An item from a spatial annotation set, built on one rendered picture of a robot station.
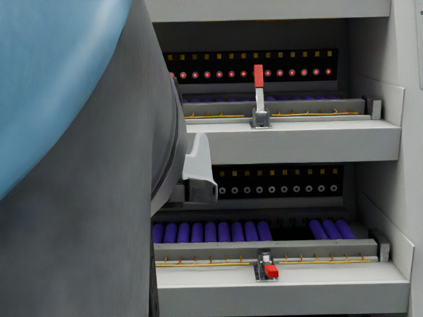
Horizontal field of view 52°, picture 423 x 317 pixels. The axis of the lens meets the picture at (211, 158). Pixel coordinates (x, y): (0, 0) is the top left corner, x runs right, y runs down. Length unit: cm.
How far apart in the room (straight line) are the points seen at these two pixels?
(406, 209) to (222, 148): 25
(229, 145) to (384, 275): 26
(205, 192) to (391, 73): 41
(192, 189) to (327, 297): 35
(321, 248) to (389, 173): 14
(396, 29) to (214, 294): 42
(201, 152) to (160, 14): 31
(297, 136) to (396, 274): 22
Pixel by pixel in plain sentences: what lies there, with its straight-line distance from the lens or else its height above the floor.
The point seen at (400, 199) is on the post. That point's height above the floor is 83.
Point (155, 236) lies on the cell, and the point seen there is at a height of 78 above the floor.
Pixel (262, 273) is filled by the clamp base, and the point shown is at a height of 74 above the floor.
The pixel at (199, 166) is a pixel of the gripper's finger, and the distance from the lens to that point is 35.
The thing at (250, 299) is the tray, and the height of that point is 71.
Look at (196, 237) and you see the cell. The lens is 64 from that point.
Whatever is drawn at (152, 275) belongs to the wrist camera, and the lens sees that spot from 26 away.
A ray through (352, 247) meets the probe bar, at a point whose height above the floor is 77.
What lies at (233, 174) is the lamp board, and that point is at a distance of 71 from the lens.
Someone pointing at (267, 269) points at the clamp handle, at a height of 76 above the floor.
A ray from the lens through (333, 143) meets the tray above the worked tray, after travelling 59.
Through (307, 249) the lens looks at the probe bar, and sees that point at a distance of 62.
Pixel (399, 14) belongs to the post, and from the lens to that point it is 65.
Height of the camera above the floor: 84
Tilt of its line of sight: 5 degrees up
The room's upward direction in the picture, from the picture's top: 1 degrees counter-clockwise
